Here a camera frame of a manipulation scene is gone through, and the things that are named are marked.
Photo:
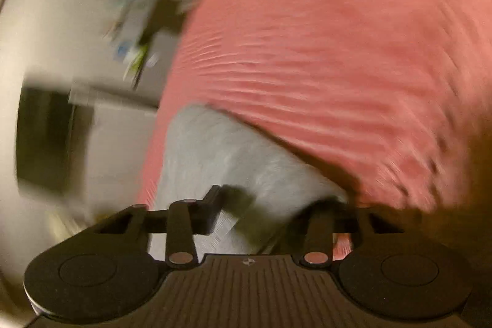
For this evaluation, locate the pink ribbed bedspread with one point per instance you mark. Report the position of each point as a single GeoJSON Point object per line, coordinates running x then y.
{"type": "Point", "coordinates": [388, 99]}

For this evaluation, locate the grey sweatpants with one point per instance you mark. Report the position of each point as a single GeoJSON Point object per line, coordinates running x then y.
{"type": "Point", "coordinates": [265, 185]}

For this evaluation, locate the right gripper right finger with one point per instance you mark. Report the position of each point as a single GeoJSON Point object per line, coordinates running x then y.
{"type": "Point", "coordinates": [344, 218]}

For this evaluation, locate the grey bedside cabinet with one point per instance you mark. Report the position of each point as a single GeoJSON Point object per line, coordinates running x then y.
{"type": "Point", "coordinates": [146, 66]}

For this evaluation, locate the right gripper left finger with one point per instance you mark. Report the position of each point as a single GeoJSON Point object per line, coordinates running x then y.
{"type": "Point", "coordinates": [203, 213]}

